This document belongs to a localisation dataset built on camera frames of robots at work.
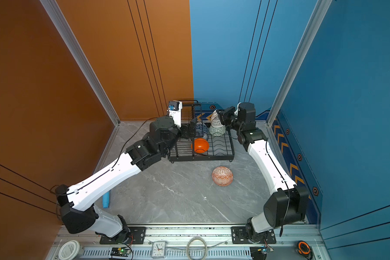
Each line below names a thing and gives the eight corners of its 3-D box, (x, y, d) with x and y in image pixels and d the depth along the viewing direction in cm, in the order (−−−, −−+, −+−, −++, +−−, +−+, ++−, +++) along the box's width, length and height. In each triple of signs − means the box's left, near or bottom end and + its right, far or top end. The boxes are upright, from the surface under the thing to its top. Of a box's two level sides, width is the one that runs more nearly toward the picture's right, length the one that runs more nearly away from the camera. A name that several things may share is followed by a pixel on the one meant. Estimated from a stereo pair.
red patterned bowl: (220, 190, 89) (221, 187, 85) (209, 176, 94) (209, 172, 91) (234, 179, 93) (236, 176, 89) (223, 167, 98) (224, 163, 95)
